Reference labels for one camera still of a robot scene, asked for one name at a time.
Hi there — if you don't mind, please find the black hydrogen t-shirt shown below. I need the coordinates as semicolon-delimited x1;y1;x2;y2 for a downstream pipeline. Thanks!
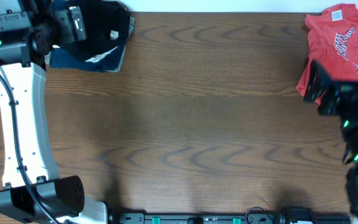
51;0;130;63

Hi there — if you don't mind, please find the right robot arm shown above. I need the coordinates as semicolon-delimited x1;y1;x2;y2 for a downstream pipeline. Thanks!
303;60;358;218

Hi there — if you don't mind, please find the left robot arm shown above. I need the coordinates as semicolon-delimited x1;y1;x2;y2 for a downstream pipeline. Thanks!
0;1;108;223

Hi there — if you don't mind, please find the navy folded garment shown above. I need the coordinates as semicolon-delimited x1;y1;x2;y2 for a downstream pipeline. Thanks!
46;0;127;73

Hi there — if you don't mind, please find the red printed t-shirt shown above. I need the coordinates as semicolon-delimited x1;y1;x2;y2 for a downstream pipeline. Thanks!
296;3;358;96

